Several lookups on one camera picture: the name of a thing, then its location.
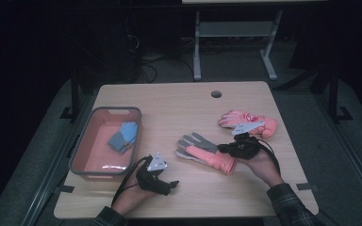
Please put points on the pink ski glove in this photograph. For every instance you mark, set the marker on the pink ski glove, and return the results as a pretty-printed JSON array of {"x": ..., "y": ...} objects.
[
  {"x": 232, "y": 117},
  {"x": 207, "y": 155}
]

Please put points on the white metal stand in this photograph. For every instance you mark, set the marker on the white metal stand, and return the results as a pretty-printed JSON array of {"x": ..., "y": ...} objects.
[{"x": 235, "y": 29}]

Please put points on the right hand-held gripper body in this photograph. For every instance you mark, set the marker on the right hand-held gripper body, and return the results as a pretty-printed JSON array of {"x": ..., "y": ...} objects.
[{"x": 245, "y": 146}]

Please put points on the pink plastic basin grey rim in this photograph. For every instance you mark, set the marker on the pink plastic basin grey rim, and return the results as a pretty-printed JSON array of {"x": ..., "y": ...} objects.
[{"x": 100, "y": 153}]

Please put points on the metal floor rail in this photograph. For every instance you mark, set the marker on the metal floor rail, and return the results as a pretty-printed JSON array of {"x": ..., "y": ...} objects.
[
  {"x": 53, "y": 166},
  {"x": 352, "y": 157}
]

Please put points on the black metal stand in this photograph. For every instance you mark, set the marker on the black metal stand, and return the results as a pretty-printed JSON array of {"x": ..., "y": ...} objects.
[
  {"x": 74, "y": 94},
  {"x": 334, "y": 94}
]

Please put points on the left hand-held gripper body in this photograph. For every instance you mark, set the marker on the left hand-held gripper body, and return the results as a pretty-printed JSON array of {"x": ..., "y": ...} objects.
[{"x": 151, "y": 180}]

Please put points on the person's left hand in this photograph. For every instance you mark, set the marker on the person's left hand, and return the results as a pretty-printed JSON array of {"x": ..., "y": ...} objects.
[{"x": 132, "y": 196}]

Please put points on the grey tape strip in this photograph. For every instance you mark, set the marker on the grey tape strip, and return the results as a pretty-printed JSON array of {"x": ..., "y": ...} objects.
[
  {"x": 64, "y": 189},
  {"x": 308, "y": 187}
]

